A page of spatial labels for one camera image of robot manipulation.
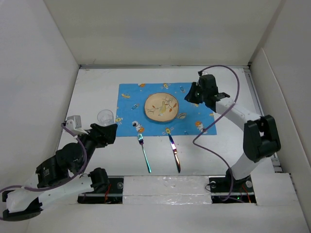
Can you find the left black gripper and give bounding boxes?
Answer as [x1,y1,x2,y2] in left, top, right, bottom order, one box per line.
[76,123,118,174]

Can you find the clear plastic cup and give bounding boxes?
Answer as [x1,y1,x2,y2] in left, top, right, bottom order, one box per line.
[97,109,115,126]

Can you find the beige floral plate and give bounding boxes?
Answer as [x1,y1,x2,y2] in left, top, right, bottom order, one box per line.
[144,92,179,122]

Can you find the blue patterned cloth placemat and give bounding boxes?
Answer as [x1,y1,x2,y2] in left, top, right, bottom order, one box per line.
[116,83,214,137]

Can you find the iridescent knife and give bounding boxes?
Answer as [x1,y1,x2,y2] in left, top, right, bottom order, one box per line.
[168,134,181,173]

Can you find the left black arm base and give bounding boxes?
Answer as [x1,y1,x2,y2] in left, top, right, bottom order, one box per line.
[77,176,124,204]

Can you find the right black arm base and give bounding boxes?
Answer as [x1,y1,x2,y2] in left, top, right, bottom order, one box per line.
[205,175,257,204]

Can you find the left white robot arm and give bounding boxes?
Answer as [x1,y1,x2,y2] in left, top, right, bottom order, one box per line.
[0,122,118,222]

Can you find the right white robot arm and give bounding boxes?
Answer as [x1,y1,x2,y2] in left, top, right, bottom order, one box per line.
[185,74,281,191]

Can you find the iridescent fork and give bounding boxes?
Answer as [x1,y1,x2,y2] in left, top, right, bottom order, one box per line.
[138,133,152,173]

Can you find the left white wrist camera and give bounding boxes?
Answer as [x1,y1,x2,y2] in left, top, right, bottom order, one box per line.
[65,115,82,134]

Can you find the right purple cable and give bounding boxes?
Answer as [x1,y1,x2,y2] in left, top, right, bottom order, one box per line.
[192,65,241,202]

